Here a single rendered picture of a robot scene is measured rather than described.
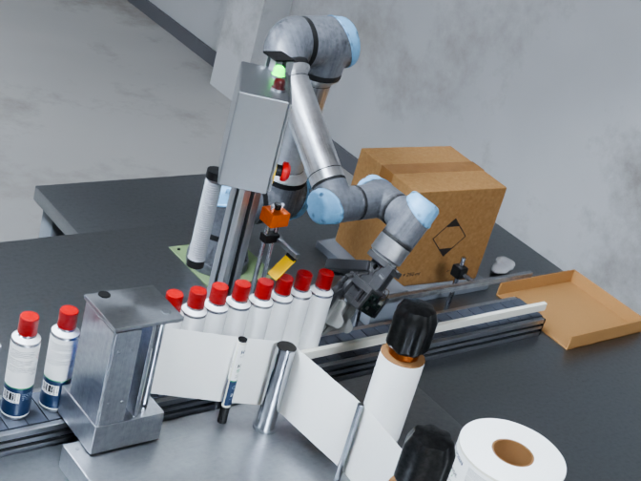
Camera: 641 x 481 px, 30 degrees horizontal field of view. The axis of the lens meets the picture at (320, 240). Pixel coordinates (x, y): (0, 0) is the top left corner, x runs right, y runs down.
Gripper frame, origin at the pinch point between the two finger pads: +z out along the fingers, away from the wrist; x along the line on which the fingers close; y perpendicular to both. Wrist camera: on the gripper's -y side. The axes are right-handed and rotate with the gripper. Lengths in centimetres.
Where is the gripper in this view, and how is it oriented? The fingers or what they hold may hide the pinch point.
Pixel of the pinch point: (321, 327)
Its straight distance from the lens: 256.0
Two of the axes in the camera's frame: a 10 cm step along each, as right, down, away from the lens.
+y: 5.8, 4.9, -6.5
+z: -6.0, 8.0, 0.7
